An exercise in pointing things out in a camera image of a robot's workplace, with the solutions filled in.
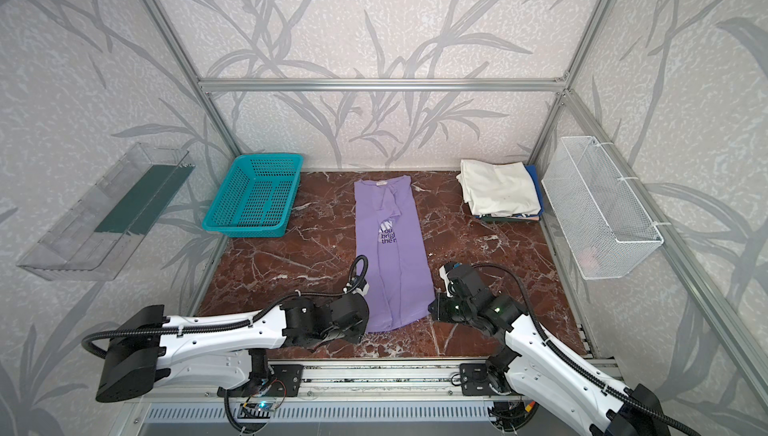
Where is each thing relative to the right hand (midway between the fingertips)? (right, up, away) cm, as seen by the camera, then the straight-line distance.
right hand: (428, 299), depth 79 cm
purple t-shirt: (-8, +1, +11) cm, 14 cm away
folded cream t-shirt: (+27, +31, +25) cm, 48 cm away
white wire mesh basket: (+35, +22, -18) cm, 45 cm away
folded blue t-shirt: (+42, +37, +31) cm, 64 cm away
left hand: (-15, -5, -1) cm, 16 cm away
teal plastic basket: (-62, +27, +33) cm, 75 cm away
